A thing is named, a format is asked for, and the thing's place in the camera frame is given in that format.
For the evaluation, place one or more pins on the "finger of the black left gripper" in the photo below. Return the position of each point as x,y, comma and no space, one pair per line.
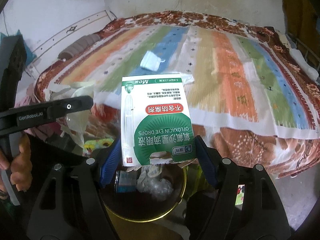
25,117

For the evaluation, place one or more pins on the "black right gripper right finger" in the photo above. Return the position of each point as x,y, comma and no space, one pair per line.
209,159

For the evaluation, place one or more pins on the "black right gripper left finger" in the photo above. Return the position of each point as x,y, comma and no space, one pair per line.
109,159

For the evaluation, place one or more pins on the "clear white plastic bag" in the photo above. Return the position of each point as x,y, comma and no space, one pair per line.
74,124

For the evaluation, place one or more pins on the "green eye drops box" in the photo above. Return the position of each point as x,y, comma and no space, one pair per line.
155,121

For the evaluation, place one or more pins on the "light blue face mask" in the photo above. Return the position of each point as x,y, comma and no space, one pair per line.
151,61

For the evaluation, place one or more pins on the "surgical mask package bag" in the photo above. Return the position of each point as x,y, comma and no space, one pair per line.
125,181

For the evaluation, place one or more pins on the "gold rimmed trash bin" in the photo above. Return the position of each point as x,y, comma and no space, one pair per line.
141,207

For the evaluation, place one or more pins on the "person's left hand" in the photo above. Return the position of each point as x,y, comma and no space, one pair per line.
21,166

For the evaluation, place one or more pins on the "white bed headboard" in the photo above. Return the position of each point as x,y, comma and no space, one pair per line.
47,53

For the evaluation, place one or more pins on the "white crumpled tissue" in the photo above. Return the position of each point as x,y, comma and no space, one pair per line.
148,175

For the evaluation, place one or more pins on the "floral brown bed blanket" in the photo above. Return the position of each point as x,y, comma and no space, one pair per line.
281,157

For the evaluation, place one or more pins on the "grey rolled pillow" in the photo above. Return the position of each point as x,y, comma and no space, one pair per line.
78,46

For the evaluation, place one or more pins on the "striped colourful bed cloth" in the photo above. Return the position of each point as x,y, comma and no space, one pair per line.
229,80

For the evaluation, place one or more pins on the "white roll beside bed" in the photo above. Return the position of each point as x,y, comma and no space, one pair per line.
310,71

